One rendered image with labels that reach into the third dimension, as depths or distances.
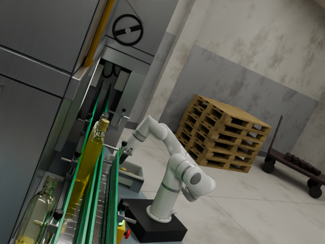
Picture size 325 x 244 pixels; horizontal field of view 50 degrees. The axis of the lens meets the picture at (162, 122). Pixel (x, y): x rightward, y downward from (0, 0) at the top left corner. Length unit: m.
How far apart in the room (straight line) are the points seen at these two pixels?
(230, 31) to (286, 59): 1.66
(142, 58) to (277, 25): 4.52
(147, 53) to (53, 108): 1.66
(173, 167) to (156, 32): 1.23
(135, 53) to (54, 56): 1.65
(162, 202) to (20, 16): 1.02
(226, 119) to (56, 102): 4.39
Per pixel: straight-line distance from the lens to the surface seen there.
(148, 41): 2.51
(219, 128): 5.21
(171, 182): 1.56
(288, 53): 7.25
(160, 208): 1.62
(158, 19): 2.50
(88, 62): 1.09
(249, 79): 6.66
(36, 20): 0.90
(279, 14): 6.72
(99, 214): 1.37
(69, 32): 0.88
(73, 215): 1.30
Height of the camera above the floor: 1.58
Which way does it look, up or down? 13 degrees down
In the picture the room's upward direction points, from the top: 25 degrees clockwise
